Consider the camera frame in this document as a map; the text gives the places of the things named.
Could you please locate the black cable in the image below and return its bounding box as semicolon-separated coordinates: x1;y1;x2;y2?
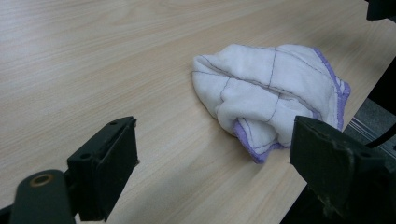
364;123;396;149

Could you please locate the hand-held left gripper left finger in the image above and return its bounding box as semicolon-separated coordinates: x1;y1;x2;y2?
66;116;139;222

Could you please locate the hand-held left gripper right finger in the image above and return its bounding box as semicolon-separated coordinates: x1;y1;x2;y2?
289;116;390;220

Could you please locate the white towel with purple edge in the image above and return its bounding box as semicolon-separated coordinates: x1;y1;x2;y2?
191;43;352;165

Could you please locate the aluminium floor rail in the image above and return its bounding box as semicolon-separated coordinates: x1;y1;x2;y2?
347;117;396;158

